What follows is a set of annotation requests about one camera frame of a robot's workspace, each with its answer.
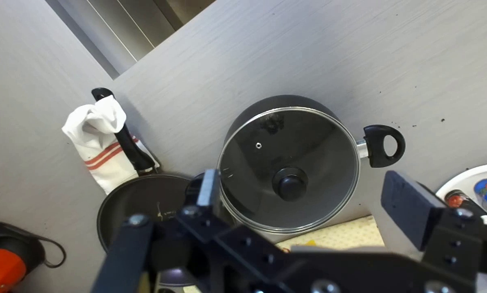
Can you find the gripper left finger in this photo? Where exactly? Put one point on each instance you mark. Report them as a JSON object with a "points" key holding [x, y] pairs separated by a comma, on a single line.
{"points": [[198, 240]]}

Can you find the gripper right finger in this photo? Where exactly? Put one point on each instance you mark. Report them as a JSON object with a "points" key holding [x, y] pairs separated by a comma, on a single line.
{"points": [[439, 228]]}

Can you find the glass pot lid black knob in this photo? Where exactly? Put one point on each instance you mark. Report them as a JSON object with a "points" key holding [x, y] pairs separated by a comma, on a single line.
{"points": [[288, 162]]}

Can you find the dark red-labelled bottle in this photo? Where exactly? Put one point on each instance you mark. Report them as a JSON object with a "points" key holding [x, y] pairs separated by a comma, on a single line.
{"points": [[459, 200]]}

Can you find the white plate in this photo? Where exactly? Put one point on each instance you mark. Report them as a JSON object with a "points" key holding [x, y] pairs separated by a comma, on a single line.
{"points": [[463, 183]]}

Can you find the black frying pan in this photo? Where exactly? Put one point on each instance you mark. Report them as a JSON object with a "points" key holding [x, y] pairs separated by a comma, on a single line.
{"points": [[137, 195]]}

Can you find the pale yellow patterned mat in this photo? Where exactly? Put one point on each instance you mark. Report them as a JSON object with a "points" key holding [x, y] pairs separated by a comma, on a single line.
{"points": [[341, 235]]}

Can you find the white red-striped cloth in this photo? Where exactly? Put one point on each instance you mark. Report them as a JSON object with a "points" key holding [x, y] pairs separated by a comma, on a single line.
{"points": [[101, 142]]}

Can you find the orange and black tool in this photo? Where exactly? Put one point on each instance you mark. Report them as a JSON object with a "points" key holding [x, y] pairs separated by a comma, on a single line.
{"points": [[3, 260]]}

